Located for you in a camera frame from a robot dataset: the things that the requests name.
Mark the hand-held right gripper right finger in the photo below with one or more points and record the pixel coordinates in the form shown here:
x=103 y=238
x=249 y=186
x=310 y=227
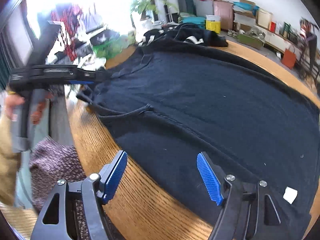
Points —
x=208 y=180

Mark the dark navy sweatpants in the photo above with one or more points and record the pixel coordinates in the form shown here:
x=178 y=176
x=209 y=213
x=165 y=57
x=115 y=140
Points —
x=200 y=105

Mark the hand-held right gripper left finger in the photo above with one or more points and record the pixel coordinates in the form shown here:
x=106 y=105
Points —
x=115 y=177

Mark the person's left forearm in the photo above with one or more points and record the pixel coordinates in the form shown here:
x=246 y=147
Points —
x=7 y=160

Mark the yellow shopping bag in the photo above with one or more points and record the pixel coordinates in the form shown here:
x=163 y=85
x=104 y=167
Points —
x=212 y=26

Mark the red berry branches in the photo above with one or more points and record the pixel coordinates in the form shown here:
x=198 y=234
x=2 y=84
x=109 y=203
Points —
x=67 y=22

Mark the cream box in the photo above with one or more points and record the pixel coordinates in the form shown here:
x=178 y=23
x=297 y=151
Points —
x=263 y=17

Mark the white tissue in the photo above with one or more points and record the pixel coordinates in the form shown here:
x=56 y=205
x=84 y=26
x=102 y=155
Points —
x=95 y=62

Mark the white low cabinet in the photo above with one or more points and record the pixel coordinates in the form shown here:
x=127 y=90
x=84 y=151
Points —
x=277 y=40

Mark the person's left hand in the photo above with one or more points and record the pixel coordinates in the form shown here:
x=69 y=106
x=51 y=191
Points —
x=38 y=107

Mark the beige shoe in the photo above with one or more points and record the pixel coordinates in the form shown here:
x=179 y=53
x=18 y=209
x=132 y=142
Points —
x=235 y=34
x=230 y=33

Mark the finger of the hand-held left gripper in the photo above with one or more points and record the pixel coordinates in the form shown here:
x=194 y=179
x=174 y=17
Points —
x=95 y=76

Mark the green plastic basket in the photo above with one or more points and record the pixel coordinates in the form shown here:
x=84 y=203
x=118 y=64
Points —
x=110 y=47

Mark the black folding cart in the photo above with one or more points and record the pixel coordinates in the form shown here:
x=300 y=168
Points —
x=311 y=55

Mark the red box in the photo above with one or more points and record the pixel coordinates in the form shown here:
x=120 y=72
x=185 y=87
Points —
x=272 y=26

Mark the green box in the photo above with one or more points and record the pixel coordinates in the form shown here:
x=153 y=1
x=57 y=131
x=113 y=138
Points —
x=250 y=41

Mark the teal suitcase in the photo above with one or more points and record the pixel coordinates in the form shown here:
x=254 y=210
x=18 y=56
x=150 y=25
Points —
x=193 y=21

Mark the pink suitcase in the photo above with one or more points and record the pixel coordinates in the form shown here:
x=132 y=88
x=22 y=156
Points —
x=223 y=15

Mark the orange paper bag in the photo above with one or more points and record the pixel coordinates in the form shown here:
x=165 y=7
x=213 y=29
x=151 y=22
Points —
x=288 y=58

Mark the black box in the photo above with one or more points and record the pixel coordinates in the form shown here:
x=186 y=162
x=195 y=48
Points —
x=100 y=38

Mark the black white-striped jacket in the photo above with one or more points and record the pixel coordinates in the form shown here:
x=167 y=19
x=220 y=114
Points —
x=200 y=36

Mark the potted green plant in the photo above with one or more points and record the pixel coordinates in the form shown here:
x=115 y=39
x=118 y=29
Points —
x=146 y=0

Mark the brown cardboard box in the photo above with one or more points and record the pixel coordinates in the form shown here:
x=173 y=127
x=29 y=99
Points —
x=247 y=3

